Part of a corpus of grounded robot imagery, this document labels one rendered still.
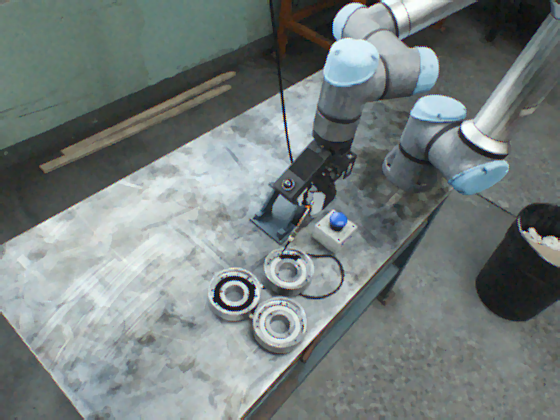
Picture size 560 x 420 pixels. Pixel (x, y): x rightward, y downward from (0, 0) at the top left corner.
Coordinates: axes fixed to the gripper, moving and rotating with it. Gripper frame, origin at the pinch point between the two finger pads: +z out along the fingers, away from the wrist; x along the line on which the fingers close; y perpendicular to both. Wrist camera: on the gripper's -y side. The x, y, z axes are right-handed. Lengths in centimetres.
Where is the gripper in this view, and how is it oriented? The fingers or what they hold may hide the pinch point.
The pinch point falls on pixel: (306, 210)
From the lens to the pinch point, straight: 90.2
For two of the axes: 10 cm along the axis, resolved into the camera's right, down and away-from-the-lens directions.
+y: 6.8, -5.0, 5.3
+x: -7.2, -5.7, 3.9
